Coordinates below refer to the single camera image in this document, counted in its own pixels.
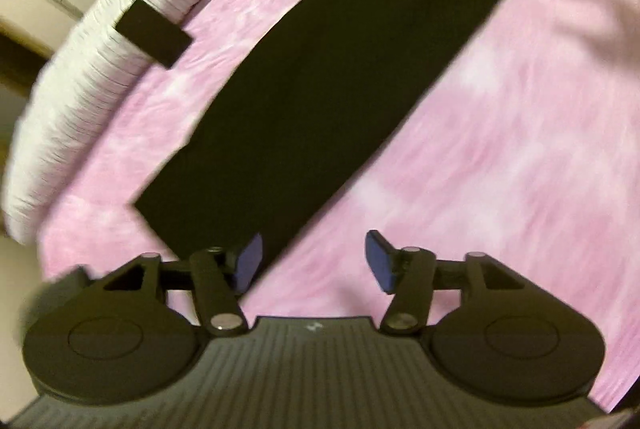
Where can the pink floral blanket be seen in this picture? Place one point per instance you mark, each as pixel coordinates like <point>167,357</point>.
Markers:
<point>500,159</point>

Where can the black flat rectangular object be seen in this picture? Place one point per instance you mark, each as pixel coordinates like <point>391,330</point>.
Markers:
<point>152,34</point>

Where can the white striped quilt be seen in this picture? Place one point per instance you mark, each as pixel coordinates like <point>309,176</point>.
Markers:
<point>75,84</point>

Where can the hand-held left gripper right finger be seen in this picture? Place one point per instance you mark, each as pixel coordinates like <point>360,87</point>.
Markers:
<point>381,261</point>

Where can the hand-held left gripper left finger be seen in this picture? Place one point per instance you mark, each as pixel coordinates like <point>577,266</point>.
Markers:
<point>250,263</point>

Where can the black pants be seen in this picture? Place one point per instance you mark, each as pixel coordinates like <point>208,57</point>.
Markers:
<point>325,84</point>

